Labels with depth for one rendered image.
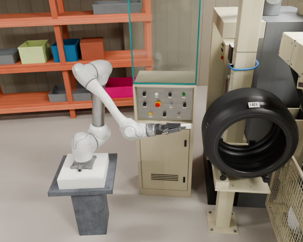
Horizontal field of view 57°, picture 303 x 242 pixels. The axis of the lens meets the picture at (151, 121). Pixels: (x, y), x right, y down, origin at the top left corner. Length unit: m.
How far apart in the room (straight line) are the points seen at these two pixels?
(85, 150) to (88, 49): 2.45
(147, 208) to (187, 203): 0.42
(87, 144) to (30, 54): 2.61
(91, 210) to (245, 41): 1.83
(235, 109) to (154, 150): 1.24
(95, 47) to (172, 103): 2.22
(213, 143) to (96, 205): 1.24
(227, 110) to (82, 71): 1.00
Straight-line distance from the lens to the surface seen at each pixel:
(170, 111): 2.55
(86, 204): 2.55
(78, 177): 2.27
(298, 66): 1.67
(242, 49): 1.96
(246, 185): 2.09
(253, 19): 1.93
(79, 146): 2.24
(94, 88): 1.95
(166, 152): 2.72
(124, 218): 2.91
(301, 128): 2.22
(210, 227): 2.84
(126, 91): 4.60
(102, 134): 2.34
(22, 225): 3.13
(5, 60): 4.79
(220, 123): 1.70
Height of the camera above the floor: 2.14
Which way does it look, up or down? 29 degrees down
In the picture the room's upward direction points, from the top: 2 degrees counter-clockwise
